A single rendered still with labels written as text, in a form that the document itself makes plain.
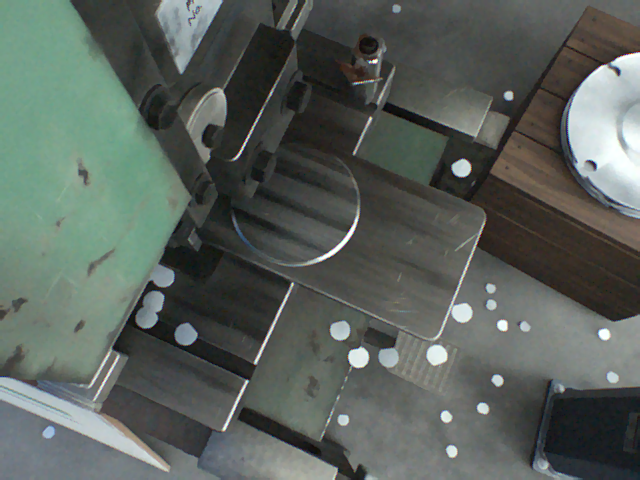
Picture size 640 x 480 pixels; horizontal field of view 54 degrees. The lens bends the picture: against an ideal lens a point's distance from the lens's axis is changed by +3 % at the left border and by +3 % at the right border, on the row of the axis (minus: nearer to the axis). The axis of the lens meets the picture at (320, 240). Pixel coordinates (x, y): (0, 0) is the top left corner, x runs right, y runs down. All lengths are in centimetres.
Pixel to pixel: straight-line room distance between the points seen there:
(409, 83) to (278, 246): 33
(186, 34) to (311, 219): 28
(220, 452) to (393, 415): 69
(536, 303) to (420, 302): 88
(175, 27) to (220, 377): 40
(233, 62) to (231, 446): 43
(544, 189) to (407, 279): 58
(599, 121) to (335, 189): 67
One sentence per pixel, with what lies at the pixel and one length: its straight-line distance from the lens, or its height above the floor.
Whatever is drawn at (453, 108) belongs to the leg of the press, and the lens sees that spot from 80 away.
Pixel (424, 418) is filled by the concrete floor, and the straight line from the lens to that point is 136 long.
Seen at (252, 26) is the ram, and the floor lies 98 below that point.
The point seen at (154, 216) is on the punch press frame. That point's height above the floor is 109.
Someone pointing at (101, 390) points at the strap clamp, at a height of 73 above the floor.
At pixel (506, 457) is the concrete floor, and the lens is 139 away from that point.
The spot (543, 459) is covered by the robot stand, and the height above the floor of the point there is 2.
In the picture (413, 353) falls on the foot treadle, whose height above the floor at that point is 16.
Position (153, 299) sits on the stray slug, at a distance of 66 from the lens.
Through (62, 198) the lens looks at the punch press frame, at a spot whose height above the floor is 116.
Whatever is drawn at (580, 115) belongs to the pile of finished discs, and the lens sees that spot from 116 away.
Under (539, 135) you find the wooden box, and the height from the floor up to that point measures 35.
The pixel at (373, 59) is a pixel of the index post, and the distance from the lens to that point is 64.
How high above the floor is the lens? 134
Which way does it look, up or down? 75 degrees down
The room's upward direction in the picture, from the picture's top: straight up
